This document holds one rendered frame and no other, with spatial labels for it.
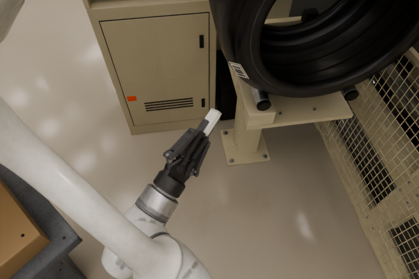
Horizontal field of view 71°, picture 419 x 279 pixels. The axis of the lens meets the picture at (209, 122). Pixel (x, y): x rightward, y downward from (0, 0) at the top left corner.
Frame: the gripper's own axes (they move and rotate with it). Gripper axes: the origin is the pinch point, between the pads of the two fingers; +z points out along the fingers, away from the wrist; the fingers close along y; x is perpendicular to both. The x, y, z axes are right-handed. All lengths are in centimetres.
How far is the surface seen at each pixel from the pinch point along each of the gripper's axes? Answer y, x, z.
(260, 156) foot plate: 103, -42, 17
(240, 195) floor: 95, -36, -9
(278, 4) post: 14, -15, 52
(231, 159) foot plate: 93, -53, 6
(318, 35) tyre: 24, -1, 50
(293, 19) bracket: 22, -12, 53
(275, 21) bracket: 18, -16, 49
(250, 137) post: 85, -44, 21
